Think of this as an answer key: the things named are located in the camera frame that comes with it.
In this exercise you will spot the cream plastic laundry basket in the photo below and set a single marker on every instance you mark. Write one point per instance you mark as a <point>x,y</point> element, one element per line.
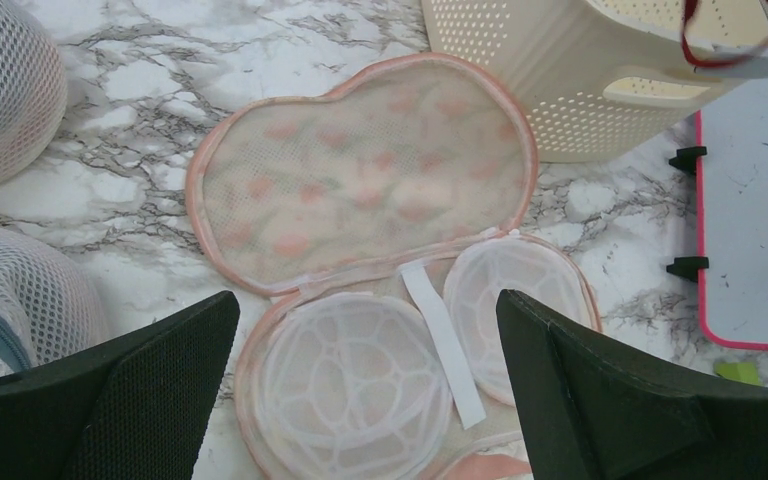
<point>596,78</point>

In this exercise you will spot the peach floral mesh laundry bag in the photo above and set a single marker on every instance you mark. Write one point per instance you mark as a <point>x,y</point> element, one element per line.
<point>382,220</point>

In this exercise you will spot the pink framed whiteboard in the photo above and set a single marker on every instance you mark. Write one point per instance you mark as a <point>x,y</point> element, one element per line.
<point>732,217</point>

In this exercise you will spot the beige round mesh bag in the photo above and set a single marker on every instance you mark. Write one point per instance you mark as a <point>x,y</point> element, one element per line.
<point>33,89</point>

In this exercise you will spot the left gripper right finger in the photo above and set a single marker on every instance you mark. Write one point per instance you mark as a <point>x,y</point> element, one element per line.
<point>591,407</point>

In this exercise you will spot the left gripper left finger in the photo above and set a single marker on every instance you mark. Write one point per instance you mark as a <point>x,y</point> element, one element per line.
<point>134,407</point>

